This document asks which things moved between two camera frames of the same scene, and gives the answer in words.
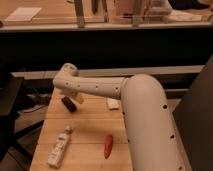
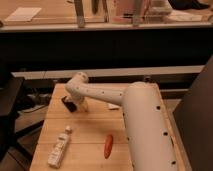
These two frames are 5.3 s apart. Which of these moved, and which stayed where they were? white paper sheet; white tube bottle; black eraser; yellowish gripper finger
Moved: yellowish gripper finger
Stayed: black eraser; white tube bottle; white paper sheet
